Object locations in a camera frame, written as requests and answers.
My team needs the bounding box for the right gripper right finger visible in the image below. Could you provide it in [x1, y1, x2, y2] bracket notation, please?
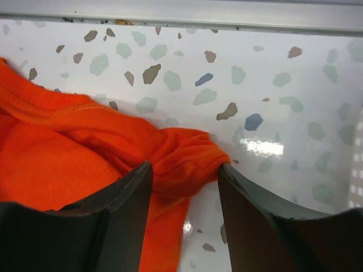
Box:
[218, 163, 362, 271]

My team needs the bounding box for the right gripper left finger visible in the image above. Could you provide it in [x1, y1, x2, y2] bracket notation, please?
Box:
[1, 162, 153, 271]

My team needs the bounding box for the orange t-shirt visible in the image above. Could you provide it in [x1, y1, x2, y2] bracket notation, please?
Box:
[1, 59, 231, 271]

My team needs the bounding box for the white plastic basket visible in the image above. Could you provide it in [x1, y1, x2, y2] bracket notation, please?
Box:
[347, 109, 363, 209]

